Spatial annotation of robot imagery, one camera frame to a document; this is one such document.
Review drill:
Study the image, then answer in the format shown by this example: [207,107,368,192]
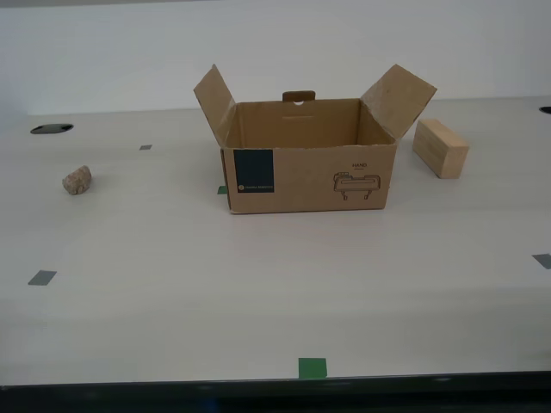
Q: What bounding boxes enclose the brown cardboard box flaps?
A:
[192,63,438,215]

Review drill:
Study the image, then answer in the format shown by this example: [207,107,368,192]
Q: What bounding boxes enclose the small beige rock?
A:
[61,164,93,196]

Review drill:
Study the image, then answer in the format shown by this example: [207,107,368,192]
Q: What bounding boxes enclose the light wooden block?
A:
[412,118,470,180]

